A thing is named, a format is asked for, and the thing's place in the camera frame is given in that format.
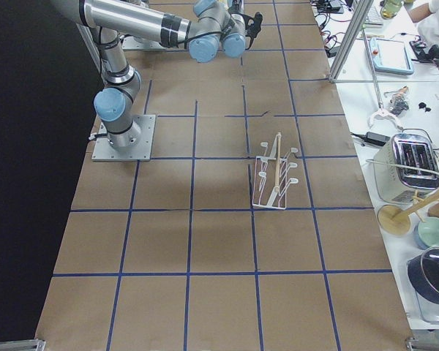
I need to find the cream toaster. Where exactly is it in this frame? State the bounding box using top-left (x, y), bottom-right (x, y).
top-left (372, 132), bottom-right (439, 204)

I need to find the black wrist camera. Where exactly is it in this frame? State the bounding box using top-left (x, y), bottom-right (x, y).
top-left (249, 12), bottom-right (263, 38)

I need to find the aluminium frame post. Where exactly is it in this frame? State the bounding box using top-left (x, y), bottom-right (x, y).
top-left (328, 0), bottom-right (373, 83)

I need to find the black power adapter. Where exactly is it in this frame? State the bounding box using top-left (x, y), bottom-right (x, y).
top-left (351, 132), bottom-right (390, 146)

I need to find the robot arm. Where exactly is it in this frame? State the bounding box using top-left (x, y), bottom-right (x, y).
top-left (52, 1), bottom-right (253, 151)

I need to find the blue teach pendant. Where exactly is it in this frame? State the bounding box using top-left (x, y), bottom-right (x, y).
top-left (369, 37), bottom-right (414, 75)

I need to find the green bowl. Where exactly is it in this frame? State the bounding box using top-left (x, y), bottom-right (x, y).
top-left (414, 217), bottom-right (439, 249)

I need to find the white wire cup rack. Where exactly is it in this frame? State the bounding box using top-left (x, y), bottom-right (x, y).
top-left (252, 132), bottom-right (299, 210)

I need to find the wooden mug tree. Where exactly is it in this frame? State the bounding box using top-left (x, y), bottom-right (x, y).
top-left (377, 187), bottom-right (439, 235)

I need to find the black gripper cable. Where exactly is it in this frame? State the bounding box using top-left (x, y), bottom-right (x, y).
top-left (237, 10), bottom-right (259, 51)

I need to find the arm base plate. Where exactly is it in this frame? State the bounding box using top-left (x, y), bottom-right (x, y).
top-left (91, 115), bottom-right (156, 162)
top-left (120, 34), bottom-right (165, 51)

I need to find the dark blue pot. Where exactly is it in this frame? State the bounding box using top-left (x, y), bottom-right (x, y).
top-left (407, 246), bottom-right (439, 304)

